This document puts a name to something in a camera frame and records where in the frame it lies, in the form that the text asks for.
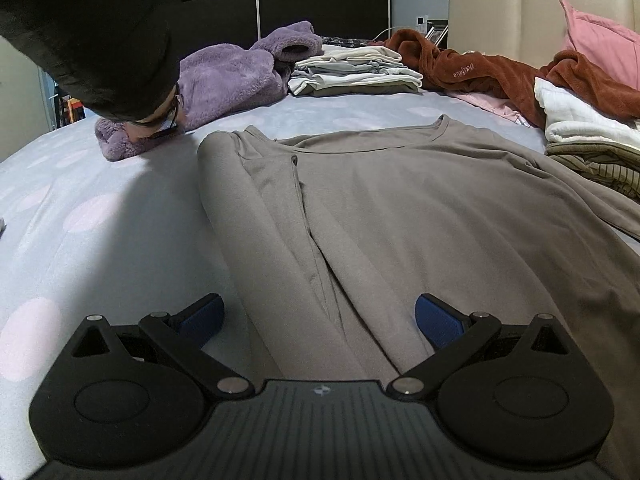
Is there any cluttered shelf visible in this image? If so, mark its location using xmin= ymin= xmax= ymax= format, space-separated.
xmin=50 ymin=87 xmax=98 ymax=131

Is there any white folded garment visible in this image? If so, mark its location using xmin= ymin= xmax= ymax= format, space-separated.
xmin=533 ymin=76 xmax=640 ymax=148

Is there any person's head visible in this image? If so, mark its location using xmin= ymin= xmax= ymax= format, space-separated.
xmin=0 ymin=0 xmax=182 ymax=142

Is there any light pink garment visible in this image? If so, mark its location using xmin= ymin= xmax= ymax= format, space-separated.
xmin=445 ymin=89 xmax=533 ymax=128

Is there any stack of folded beige clothes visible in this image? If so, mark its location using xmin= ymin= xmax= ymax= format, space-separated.
xmin=287 ymin=44 xmax=425 ymax=97

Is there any pink pillow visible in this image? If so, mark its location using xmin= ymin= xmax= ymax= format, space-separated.
xmin=559 ymin=0 xmax=640 ymax=63

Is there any beige padded headboard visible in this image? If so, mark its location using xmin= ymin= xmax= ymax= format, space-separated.
xmin=448 ymin=0 xmax=640 ymax=68

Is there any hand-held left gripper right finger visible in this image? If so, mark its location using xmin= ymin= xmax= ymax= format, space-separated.
xmin=386 ymin=293 xmax=572 ymax=401

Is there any taupe long-sleeve shirt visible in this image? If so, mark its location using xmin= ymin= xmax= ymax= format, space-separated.
xmin=196 ymin=114 xmax=640 ymax=480

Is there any rust brown fleece garment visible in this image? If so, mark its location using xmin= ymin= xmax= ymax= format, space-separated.
xmin=384 ymin=28 xmax=640 ymax=128

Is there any dark wardrobe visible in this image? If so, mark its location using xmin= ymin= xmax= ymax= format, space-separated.
xmin=47 ymin=0 xmax=397 ymax=68

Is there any purple fleece garment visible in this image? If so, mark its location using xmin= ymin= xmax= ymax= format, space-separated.
xmin=95 ymin=21 xmax=323 ymax=162

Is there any olive striped folded garment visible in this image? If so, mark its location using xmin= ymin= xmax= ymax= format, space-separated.
xmin=545 ymin=141 xmax=640 ymax=198

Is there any white framed box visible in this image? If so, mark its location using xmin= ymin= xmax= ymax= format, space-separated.
xmin=424 ymin=19 xmax=449 ymax=47

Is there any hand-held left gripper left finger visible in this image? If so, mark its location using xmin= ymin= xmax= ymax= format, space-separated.
xmin=71 ymin=293 xmax=252 ymax=401

